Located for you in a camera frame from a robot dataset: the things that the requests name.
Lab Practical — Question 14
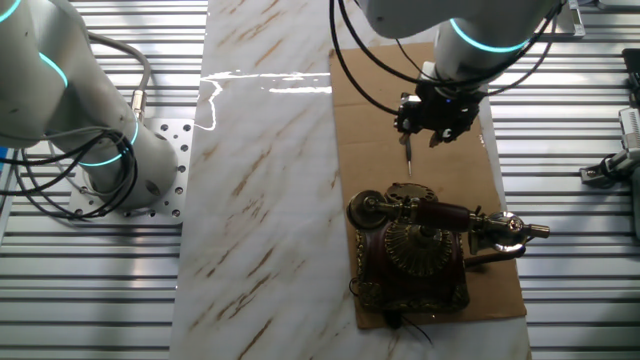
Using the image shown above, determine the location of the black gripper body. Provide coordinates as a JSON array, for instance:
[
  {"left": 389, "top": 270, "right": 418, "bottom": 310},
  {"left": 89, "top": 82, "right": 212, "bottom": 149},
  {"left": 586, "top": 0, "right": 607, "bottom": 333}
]
[{"left": 419, "top": 82, "right": 485, "bottom": 130}]

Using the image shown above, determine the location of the silver ribbed camera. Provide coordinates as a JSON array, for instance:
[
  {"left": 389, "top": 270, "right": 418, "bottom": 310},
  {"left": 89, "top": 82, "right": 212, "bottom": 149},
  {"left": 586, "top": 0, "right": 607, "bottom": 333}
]
[{"left": 618, "top": 107, "right": 640, "bottom": 151}]

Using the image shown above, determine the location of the black screwdriver green cap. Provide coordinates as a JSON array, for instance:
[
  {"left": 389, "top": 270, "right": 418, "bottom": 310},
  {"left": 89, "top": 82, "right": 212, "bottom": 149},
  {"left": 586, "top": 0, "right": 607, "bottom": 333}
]
[{"left": 403, "top": 133, "right": 414, "bottom": 178}]

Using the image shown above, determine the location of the black base cable bundle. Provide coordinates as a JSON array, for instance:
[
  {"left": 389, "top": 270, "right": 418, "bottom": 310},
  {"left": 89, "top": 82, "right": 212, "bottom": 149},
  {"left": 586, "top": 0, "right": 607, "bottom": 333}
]
[{"left": 0, "top": 127, "right": 139, "bottom": 221}]

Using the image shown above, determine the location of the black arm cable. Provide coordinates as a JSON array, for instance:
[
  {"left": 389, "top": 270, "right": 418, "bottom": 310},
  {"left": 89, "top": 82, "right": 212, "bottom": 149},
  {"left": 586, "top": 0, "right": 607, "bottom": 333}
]
[{"left": 328, "top": 0, "right": 566, "bottom": 116}]

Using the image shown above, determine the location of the brown cardboard sheet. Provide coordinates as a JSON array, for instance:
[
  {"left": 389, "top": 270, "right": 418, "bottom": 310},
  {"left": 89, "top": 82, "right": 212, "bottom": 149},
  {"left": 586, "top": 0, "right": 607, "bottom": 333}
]
[
  {"left": 169, "top": 0, "right": 531, "bottom": 360},
  {"left": 328, "top": 42, "right": 528, "bottom": 330}
]

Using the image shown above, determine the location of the brown phone handset cord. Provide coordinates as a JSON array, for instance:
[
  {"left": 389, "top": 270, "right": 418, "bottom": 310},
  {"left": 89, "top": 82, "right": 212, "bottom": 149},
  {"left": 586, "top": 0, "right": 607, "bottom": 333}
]
[{"left": 462, "top": 242, "right": 529, "bottom": 269}]

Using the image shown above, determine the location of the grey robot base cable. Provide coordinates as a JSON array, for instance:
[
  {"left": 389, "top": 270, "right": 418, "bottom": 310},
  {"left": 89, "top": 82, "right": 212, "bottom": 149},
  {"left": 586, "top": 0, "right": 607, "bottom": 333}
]
[{"left": 87, "top": 32, "right": 153, "bottom": 121}]

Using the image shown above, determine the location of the thin black phone wire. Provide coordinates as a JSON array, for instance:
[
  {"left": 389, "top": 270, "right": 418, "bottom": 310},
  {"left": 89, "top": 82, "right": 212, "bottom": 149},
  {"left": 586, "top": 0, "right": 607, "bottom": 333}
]
[{"left": 348, "top": 277, "right": 434, "bottom": 346}]

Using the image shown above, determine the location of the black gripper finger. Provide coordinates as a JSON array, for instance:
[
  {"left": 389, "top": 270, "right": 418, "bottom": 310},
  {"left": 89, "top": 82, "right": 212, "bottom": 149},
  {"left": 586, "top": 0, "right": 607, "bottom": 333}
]
[
  {"left": 394, "top": 93, "right": 425, "bottom": 147},
  {"left": 428, "top": 119, "right": 477, "bottom": 149}
]

